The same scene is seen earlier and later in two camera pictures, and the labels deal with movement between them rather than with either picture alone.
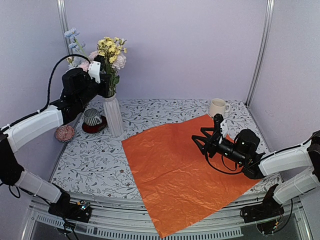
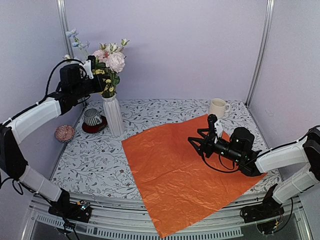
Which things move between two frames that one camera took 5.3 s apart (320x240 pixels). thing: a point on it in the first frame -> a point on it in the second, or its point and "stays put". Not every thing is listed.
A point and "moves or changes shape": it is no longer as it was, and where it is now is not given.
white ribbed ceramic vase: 113,115 stays put
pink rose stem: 120,62 stays put
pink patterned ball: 65,133 stays put
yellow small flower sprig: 110,47 moves or changes shape
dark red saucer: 95,128 stays put
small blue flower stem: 76,45 moves or changes shape
